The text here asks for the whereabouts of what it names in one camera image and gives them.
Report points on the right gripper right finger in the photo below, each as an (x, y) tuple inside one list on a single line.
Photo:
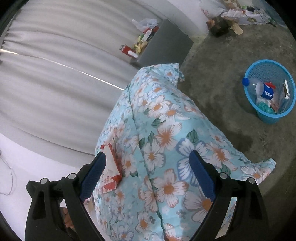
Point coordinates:
[(237, 211)]

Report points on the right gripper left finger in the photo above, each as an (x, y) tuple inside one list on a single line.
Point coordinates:
[(45, 220)]

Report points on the red white peanut bag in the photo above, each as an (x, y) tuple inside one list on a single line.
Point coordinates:
[(112, 174)]

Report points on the pepsi plastic bottle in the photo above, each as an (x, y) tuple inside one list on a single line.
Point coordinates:
[(258, 88)]

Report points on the red wrapper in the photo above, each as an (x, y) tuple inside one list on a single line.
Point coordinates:
[(270, 84)]

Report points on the blue mesh trash basket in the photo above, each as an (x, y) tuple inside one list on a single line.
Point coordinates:
[(271, 71)]

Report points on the person left hand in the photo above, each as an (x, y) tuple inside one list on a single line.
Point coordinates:
[(66, 217)]

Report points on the white curtain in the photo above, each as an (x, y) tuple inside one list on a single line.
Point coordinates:
[(62, 73)]

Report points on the small white bottle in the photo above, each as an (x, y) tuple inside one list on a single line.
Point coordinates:
[(132, 54)]

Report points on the grey bedside cabinet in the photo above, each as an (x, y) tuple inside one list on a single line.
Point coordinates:
[(168, 45)]

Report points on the dark cardboard box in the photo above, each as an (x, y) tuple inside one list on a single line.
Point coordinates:
[(218, 26)]

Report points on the clear plastic bag on cabinet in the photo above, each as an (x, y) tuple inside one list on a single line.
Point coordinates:
[(145, 24)]

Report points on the white plastic shopping bag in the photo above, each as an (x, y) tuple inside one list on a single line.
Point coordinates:
[(212, 8)]

